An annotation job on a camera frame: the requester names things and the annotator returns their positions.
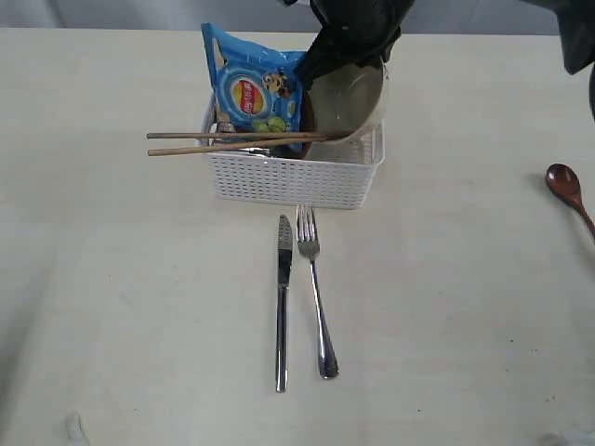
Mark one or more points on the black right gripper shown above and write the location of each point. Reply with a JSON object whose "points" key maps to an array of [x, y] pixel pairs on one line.
{"points": [[352, 32]]}

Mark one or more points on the white ceramic bowl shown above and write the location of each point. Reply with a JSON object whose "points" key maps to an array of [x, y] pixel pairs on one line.
{"points": [[350, 101]]}

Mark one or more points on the silver table knife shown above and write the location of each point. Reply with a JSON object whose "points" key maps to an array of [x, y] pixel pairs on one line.
{"points": [[285, 253]]}

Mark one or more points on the silver metal fork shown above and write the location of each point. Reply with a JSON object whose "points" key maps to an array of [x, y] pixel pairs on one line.
{"points": [[308, 245]]}

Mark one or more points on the brown wooden spoon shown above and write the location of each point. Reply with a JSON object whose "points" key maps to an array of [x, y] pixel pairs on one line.
{"points": [[563, 182]]}

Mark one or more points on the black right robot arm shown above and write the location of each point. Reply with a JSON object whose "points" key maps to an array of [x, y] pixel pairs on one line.
{"points": [[576, 28]]}

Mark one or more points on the brown wooden plate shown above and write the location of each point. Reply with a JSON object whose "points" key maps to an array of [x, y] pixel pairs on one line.
{"points": [[307, 124]]}

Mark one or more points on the blue chips bag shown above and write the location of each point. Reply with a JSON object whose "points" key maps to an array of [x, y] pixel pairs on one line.
{"points": [[255, 86]]}

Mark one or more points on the white perforated plastic basket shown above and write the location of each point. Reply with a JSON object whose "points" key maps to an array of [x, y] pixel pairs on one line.
{"points": [[332, 176]]}

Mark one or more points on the upper wooden chopstick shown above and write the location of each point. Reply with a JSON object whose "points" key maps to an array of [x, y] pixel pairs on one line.
{"points": [[186, 135]]}

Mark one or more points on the wooden chopstick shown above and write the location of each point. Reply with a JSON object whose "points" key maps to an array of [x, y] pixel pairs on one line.
{"points": [[186, 135], [262, 141]]}

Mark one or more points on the lower wooden chopstick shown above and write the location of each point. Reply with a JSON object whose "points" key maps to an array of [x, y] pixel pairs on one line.
{"points": [[262, 141]]}

